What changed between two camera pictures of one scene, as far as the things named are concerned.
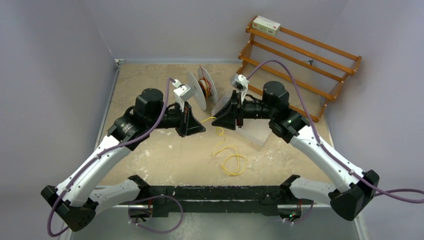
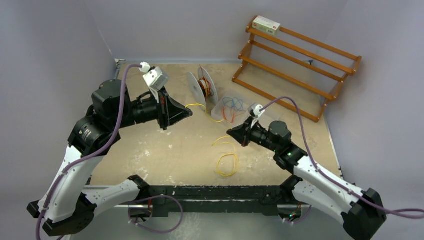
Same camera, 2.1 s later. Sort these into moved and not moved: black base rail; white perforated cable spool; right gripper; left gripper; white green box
Moved: left gripper; right gripper
Not moved: white perforated cable spool; black base rail; white green box
